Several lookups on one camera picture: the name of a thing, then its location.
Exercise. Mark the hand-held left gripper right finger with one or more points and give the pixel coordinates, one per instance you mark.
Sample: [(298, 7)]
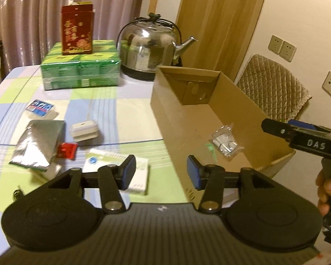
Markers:
[(194, 174)]

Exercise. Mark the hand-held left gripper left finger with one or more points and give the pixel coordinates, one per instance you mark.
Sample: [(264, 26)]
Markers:
[(129, 172)]

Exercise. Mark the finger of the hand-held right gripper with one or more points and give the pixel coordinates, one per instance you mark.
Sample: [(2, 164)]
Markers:
[(275, 129), (303, 124)]

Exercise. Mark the brown cardboard box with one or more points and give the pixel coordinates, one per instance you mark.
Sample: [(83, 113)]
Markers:
[(176, 121)]

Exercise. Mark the silver foil bag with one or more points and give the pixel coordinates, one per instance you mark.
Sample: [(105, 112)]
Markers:
[(38, 140)]

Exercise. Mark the small green wrapper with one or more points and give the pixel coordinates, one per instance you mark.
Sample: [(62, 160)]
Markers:
[(211, 150)]

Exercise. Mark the quilted beige chair cover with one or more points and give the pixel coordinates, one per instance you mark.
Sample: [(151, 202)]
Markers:
[(273, 88)]

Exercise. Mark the clear plastic packet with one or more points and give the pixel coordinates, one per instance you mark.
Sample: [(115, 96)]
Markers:
[(226, 142)]

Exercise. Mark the white power adapter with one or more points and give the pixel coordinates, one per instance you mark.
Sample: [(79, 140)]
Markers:
[(84, 131)]

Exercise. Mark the checkered tablecloth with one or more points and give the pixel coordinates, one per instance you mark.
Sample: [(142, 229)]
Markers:
[(121, 110)]

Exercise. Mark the small red packet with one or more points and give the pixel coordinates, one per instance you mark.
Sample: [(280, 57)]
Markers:
[(66, 150)]

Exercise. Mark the small white box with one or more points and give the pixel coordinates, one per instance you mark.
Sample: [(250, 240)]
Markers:
[(51, 171)]

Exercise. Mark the blue white tissue packet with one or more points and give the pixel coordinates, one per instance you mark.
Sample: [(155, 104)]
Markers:
[(41, 108)]

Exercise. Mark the green tissue multipack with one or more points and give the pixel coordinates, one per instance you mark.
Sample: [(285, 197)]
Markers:
[(80, 69)]

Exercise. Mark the wooden door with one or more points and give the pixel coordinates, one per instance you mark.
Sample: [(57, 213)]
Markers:
[(215, 24)]

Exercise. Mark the stainless steel kettle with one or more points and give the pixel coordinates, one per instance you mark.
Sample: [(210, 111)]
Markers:
[(146, 47)]

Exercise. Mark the red gift box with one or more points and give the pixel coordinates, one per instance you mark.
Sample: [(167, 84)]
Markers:
[(77, 33)]

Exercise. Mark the pink curtain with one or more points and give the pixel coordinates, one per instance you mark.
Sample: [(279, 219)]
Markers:
[(30, 19)]

